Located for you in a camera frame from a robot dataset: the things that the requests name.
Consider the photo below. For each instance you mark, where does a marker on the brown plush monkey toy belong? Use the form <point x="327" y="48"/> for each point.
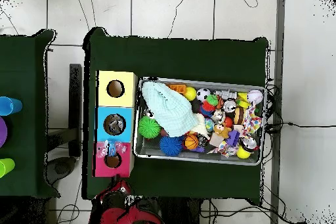
<point x="223" y="130"/>

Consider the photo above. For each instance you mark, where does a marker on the clear blue plastic packet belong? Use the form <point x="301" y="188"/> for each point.
<point x="115" y="128"/>

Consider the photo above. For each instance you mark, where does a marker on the white baseball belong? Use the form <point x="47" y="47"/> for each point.
<point x="255" y="96"/>

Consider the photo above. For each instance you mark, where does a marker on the green plastic cup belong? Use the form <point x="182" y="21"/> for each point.
<point x="6" y="166"/>

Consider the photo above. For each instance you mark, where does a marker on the dark grey round base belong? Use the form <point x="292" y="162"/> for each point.
<point x="61" y="168"/>

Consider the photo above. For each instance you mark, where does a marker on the purple plastic bowl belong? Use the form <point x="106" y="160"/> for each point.
<point x="2" y="132"/>

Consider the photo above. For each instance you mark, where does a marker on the wooden box with three holes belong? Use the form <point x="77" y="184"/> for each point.
<point x="103" y="101"/>

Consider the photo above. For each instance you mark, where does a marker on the orange plastic brick toy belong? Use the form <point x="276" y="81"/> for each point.
<point x="178" y="88"/>

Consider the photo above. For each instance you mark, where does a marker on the blue plastic cup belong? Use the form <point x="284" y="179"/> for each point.
<point x="9" y="105"/>

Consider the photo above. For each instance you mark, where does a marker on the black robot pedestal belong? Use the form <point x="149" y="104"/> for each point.
<point x="183" y="210"/>

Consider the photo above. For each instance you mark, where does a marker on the green spiky rubber ball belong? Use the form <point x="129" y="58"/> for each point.
<point x="149" y="127"/>

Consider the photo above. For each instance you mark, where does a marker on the black upright panel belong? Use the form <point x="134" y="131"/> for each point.
<point x="75" y="103"/>

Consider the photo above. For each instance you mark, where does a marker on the dark green tablecloth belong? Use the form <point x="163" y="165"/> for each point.
<point x="170" y="58"/>
<point x="26" y="63"/>

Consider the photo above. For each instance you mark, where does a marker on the blue spiky rubber ball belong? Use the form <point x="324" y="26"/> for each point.
<point x="171" y="145"/>

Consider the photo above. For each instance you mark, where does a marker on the mint green waffle cloth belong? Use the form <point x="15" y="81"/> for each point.
<point x="170" y="113"/>

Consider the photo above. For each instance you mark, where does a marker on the green spiky creature toy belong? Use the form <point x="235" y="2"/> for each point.
<point x="212" y="100"/>

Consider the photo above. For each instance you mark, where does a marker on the small soccer ball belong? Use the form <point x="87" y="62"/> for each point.
<point x="203" y="94"/>

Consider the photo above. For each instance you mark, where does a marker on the grey metal bar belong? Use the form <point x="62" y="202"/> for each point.
<point x="280" y="24"/>

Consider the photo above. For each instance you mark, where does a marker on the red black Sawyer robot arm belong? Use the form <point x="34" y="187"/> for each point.
<point x="126" y="216"/>

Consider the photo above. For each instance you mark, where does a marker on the small orange basketball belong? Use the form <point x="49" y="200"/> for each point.
<point x="191" y="142"/>

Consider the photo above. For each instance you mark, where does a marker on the crushed clear plastic bottle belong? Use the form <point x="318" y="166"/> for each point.
<point x="111" y="148"/>

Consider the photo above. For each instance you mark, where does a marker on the yellow plastic ball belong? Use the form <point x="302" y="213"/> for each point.
<point x="190" y="94"/>

